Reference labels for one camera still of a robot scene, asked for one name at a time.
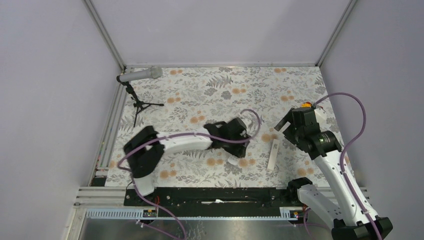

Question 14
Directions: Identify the white air conditioner remote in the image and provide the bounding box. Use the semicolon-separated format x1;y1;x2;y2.
227;158;239;166

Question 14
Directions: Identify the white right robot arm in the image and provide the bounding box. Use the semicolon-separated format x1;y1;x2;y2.
275;107;393;240

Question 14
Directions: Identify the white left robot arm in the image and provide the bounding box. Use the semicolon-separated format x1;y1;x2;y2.
123;117;252;206

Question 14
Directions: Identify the long white rectangular remote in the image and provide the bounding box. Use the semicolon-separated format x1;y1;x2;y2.
266;139;280;171

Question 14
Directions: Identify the yellow toy car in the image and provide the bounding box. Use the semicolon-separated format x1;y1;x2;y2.
301;102;314;109

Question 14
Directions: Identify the floral patterned table mat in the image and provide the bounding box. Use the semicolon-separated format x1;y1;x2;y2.
105;67;328;188

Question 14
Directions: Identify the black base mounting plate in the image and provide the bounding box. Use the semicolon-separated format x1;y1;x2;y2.
123;187;303;212

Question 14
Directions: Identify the grey microphone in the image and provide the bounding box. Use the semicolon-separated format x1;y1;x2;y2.
116;66;163;83

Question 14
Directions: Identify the slotted cable duct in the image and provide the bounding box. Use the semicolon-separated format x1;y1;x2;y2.
86;206;301;221

